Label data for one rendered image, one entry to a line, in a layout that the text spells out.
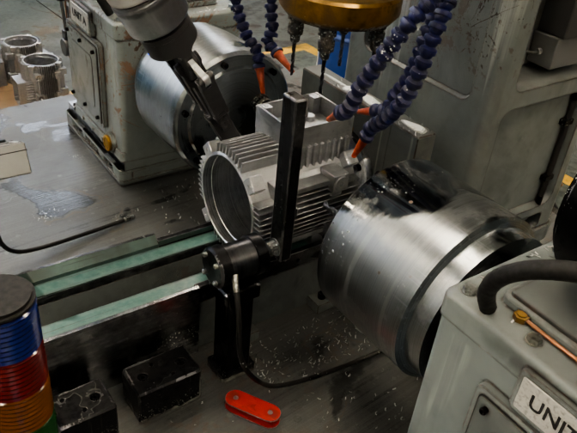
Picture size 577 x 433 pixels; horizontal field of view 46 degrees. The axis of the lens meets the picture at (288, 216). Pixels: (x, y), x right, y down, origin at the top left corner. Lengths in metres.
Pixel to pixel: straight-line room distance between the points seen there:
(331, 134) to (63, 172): 0.72
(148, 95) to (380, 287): 0.65
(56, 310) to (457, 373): 0.61
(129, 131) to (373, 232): 0.74
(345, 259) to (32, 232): 0.72
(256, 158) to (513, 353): 0.51
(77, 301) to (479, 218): 0.61
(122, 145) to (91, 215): 0.16
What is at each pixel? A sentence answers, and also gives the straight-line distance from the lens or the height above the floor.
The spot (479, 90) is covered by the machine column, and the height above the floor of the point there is 1.20.
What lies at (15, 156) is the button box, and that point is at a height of 1.06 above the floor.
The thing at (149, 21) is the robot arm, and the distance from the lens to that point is 0.91.
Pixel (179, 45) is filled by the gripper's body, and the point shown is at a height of 1.27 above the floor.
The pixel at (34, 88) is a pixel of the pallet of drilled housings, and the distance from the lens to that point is 3.40.
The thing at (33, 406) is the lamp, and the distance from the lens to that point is 0.66.
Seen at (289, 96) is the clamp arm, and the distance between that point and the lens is 0.86.
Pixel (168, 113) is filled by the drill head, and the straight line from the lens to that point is 1.23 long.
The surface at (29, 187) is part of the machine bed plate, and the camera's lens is 1.54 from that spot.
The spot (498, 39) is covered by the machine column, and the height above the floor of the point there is 1.28.
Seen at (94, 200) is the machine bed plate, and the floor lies 0.80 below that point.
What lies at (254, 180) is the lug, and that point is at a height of 1.09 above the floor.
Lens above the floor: 1.60
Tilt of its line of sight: 34 degrees down
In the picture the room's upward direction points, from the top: 6 degrees clockwise
